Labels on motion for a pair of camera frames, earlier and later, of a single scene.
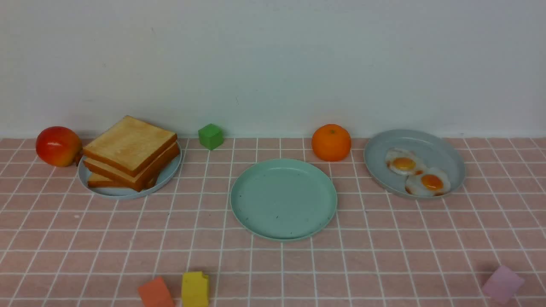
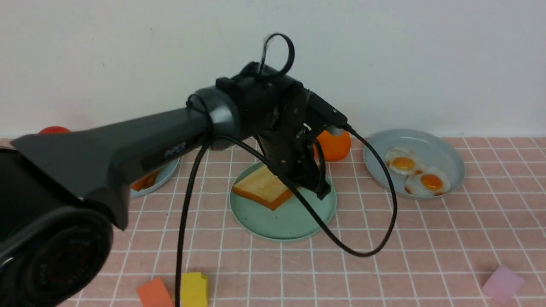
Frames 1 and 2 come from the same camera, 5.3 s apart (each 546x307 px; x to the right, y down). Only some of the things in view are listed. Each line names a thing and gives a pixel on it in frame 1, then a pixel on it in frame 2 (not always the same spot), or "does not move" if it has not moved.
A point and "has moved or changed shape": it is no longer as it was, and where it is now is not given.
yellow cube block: (195, 289) does not move
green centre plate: (284, 200) does not move
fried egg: (404, 161) does not move
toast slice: (130, 145) has moved or changed shape
